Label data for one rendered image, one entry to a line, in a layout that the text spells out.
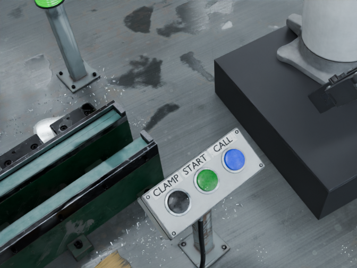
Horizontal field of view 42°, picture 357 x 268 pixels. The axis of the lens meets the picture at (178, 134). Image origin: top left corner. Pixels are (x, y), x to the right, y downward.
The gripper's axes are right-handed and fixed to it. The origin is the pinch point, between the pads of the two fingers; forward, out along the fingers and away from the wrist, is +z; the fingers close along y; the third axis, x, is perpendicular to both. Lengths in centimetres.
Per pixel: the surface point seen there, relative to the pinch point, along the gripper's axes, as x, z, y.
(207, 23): -29, 57, -24
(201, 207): 2.3, 10.4, 19.7
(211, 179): 0.0, 9.6, 16.5
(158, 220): 0.2, 10.6, 25.4
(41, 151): -21, 38, 31
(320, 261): 24.5, 27.1, 3.0
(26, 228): -10, 33, 40
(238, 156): -0.3, 9.6, 11.3
